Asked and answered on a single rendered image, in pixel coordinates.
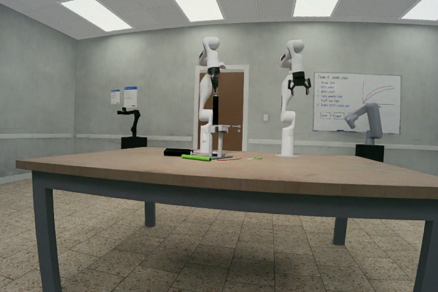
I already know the green hose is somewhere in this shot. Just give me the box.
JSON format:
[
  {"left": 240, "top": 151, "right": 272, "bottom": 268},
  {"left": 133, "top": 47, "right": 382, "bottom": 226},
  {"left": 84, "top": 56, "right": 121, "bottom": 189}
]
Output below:
[{"left": 182, "top": 155, "right": 212, "bottom": 162}]

